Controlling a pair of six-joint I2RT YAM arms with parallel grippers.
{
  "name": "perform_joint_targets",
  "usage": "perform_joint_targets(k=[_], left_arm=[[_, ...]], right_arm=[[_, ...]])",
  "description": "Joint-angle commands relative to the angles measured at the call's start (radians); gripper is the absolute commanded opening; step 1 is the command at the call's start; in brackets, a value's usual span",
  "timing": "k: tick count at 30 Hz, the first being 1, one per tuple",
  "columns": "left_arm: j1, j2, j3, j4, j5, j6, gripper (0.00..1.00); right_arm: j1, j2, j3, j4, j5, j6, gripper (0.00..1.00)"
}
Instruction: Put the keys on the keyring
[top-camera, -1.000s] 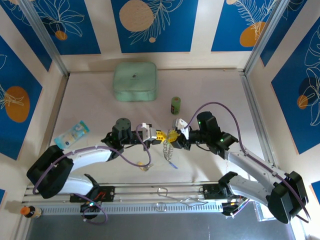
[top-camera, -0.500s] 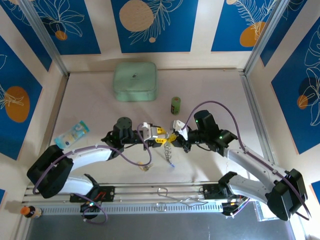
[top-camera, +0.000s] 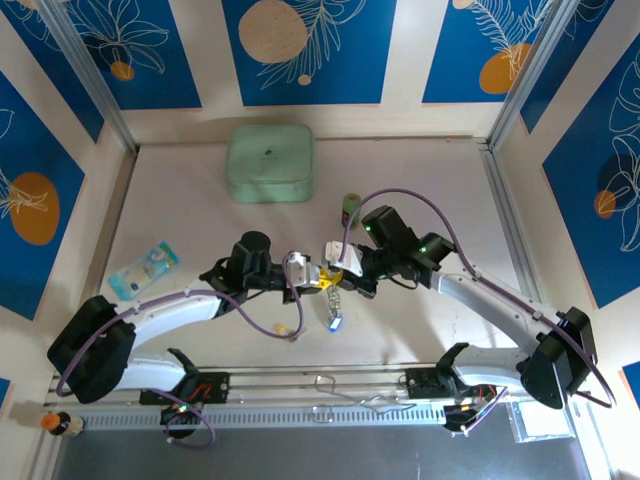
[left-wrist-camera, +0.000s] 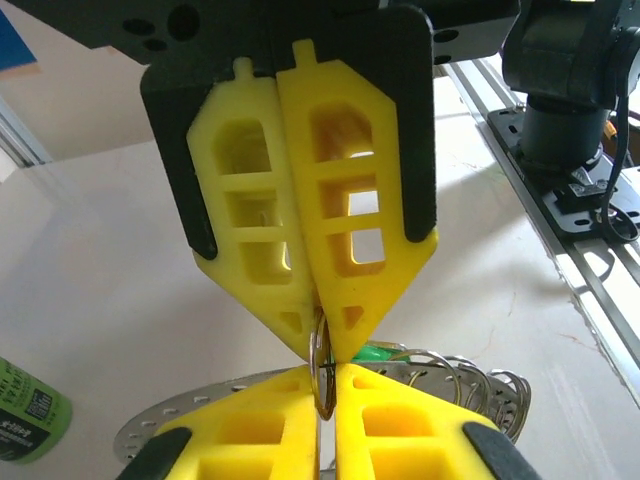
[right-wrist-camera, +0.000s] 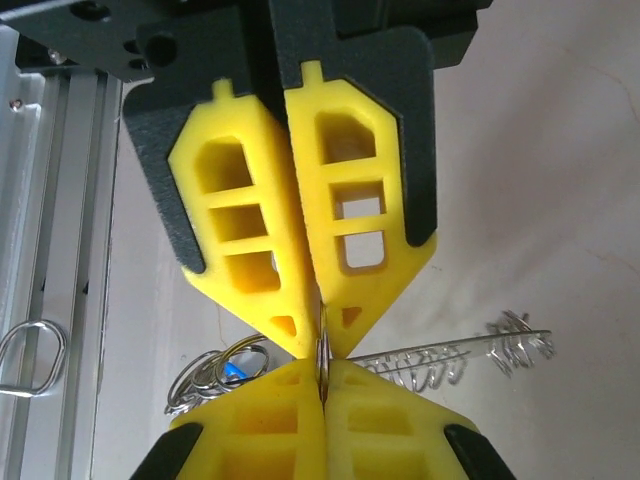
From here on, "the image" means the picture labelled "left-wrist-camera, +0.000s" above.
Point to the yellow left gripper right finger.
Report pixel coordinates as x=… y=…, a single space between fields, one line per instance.
x=400 y=440

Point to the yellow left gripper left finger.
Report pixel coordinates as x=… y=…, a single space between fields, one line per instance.
x=240 y=440

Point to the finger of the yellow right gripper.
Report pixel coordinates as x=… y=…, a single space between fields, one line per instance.
x=220 y=280
x=325 y=280

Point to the key with green tag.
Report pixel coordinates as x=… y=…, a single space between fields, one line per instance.
x=372 y=354

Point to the metal keyring plate with rings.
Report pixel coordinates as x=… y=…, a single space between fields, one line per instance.
x=150 y=425

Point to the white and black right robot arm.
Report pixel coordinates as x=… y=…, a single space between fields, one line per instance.
x=560 y=60

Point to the green cylindrical canister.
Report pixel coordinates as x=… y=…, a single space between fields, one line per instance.
x=30 y=415

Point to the aluminium frame post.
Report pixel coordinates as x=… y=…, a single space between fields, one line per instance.
x=22 y=130

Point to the aluminium mounting rail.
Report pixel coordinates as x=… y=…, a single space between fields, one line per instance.
x=590 y=280

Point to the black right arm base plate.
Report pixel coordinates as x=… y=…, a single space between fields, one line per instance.
x=565 y=210

